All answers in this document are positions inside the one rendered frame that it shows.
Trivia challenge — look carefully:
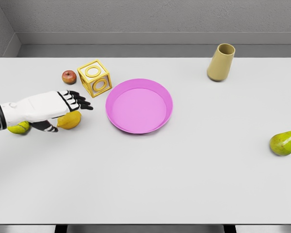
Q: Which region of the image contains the khaki tapered cup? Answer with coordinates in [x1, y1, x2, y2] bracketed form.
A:
[207, 43, 236, 82]

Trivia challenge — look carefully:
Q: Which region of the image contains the pink round plate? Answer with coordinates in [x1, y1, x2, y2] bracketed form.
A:
[105, 78, 173, 134]

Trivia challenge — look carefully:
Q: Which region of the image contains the red apple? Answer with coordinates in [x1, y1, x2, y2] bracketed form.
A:
[61, 70, 77, 85]

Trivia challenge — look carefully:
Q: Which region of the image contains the yellow lemon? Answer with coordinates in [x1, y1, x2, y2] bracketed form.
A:
[56, 110, 82, 130]

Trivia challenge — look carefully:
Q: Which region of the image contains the green pear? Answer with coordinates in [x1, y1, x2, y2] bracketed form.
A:
[269, 130, 291, 156]

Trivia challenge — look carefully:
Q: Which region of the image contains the yellow-green tennis ball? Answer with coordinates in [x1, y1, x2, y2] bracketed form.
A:
[7, 120, 31, 135]

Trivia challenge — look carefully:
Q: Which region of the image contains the yellow open-frame ring cube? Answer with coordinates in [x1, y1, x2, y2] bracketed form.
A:
[77, 59, 113, 99]

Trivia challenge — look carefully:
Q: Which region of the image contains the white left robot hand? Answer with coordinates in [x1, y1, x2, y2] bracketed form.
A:
[26, 90, 94, 133]

